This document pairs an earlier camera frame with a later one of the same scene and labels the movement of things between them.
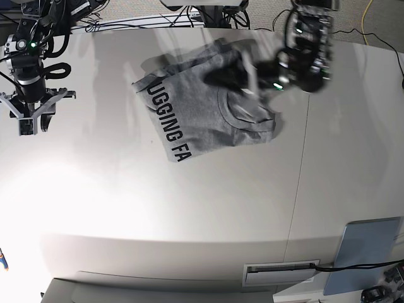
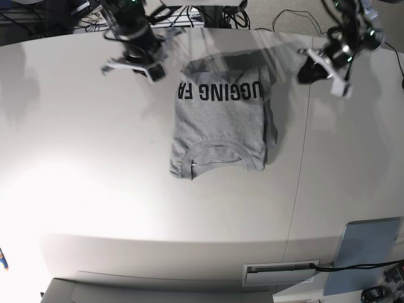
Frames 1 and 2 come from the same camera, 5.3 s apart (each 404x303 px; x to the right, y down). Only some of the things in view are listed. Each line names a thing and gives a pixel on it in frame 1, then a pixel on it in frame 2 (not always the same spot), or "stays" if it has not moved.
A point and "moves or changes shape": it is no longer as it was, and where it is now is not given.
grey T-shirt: [194, 118] moves or changes shape
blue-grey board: [363, 242] stays
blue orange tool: [2, 260] stays
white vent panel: [279, 273] stays
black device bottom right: [374, 295] stays
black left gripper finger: [234, 76] → [311, 72]
